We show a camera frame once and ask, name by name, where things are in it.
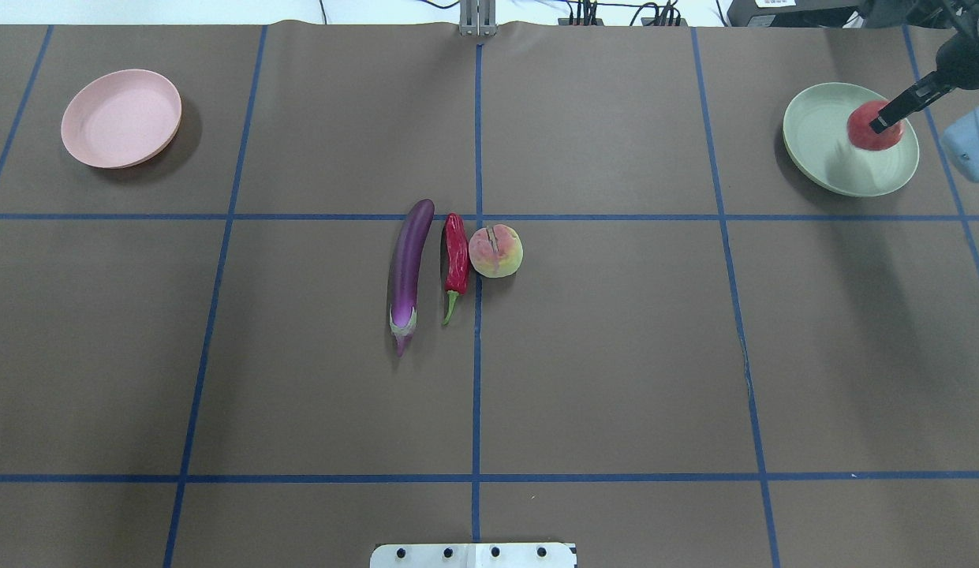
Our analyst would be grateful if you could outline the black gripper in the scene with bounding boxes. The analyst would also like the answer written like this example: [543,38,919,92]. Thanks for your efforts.
[870,28,979,134]

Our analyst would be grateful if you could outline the red pomegranate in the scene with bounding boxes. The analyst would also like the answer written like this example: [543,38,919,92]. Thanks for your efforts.
[846,99,905,151]

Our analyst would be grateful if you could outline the peach fruit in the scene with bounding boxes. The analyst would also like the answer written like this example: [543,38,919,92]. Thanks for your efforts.
[468,224,524,279]

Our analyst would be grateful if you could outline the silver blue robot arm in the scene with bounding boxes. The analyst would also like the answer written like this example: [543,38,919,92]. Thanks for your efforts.
[858,1,979,183]

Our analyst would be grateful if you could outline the green plate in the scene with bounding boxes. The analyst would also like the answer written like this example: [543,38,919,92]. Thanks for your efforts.
[782,82,921,198]

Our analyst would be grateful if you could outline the red chili pepper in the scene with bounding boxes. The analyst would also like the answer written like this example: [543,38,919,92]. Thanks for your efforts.
[442,212,470,326]

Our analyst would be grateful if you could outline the purple eggplant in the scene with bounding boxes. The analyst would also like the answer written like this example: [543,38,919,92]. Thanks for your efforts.
[388,199,435,357]

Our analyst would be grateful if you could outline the pink plate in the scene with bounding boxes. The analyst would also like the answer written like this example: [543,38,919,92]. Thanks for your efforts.
[60,69,183,169]

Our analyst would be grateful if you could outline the aluminium frame post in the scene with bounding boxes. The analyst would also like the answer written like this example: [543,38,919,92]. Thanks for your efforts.
[459,0,499,37]

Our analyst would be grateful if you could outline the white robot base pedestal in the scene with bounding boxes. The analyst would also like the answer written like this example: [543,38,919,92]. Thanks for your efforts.
[369,542,578,567]

